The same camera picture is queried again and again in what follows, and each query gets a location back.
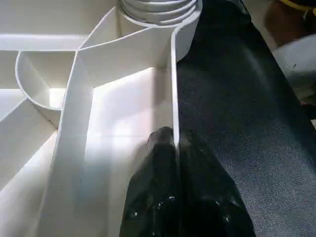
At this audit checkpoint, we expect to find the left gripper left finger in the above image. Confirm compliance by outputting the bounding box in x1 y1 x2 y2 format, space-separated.
120 127 179 237

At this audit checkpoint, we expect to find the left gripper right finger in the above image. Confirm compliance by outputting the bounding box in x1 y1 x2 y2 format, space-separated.
178 130 256 237

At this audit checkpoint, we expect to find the white plastic table top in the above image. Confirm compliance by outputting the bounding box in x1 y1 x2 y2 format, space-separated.
0 0 203 237

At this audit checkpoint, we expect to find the white plastic table leg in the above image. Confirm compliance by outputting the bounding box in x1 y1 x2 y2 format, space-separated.
118 0 202 26

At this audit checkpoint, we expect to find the black work mat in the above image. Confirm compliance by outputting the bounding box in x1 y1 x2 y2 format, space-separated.
174 0 316 237

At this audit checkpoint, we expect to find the white flat board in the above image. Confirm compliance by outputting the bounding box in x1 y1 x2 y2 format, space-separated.
273 35 316 107

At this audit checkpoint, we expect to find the yellow floor cable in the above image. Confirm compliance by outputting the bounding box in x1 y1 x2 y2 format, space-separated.
280 0 316 12

